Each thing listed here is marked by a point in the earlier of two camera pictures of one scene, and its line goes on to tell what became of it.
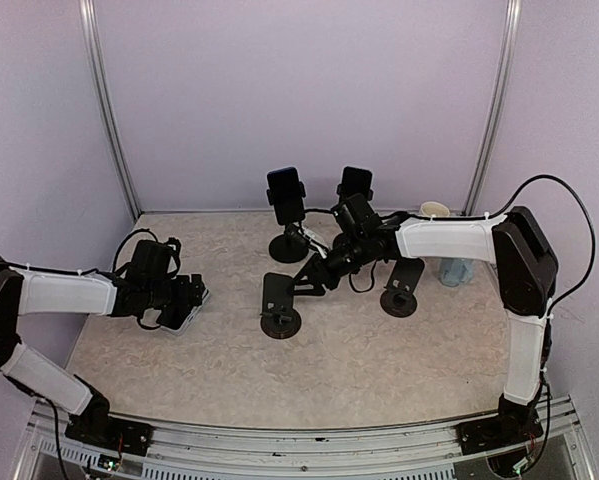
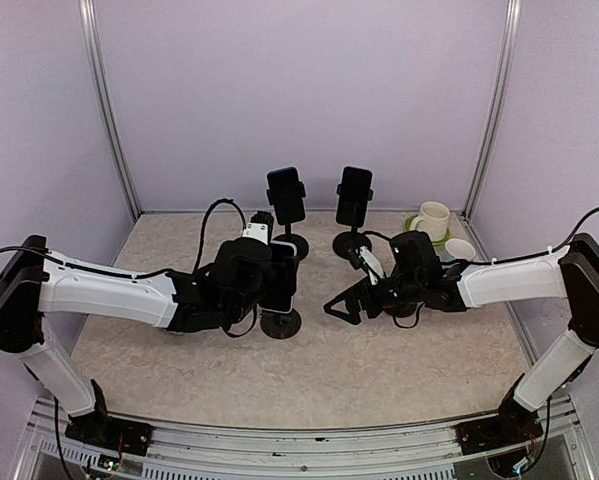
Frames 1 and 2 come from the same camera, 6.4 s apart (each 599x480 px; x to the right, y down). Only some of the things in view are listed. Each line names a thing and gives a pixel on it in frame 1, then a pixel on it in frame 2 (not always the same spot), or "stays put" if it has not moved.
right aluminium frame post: (506, 60) stays put
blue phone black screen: (287, 197) stays put
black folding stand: (279, 319) stays put
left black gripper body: (183, 294) -> (290, 278)
